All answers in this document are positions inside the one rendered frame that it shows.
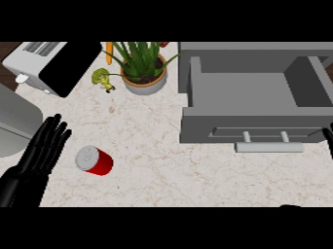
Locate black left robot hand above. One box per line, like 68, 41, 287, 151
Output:
0, 113, 75, 208

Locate red can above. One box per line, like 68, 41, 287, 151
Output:
75, 145, 115, 177

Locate grey drawer box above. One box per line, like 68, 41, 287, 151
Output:
188, 55, 333, 110

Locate grey drawer front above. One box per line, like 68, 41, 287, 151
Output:
179, 106, 333, 145

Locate green broccoli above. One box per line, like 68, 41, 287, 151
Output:
90, 67, 118, 94

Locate white and black toaster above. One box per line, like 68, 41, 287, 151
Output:
2, 41, 103, 98

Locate potted green plant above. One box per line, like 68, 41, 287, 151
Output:
102, 41, 188, 96

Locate orange carrot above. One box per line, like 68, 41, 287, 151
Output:
105, 41, 115, 66

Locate pale grey drawer handle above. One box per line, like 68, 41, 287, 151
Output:
235, 130, 306, 154

